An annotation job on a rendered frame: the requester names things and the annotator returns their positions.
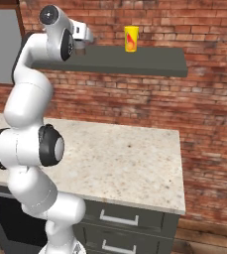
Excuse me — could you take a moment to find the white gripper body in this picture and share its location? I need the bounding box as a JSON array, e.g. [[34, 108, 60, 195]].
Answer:
[[73, 25, 95, 45]]

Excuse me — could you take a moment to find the yellow can with red print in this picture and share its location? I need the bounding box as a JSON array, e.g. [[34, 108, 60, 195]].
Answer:
[[124, 25, 140, 54]]

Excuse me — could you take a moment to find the dark grey drawer front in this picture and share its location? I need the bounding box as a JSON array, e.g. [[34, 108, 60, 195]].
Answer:
[[80, 198, 166, 233], [74, 222, 165, 254]]

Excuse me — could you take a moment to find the dark grey wall shelf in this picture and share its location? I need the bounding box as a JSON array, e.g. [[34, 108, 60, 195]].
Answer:
[[30, 45, 189, 78]]

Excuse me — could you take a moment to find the window with brown frame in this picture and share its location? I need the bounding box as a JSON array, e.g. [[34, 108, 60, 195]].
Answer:
[[0, 0, 26, 86]]

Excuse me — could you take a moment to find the white drawer handle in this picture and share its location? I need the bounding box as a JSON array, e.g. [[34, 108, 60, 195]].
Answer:
[[99, 208, 140, 227], [101, 239, 138, 254]]

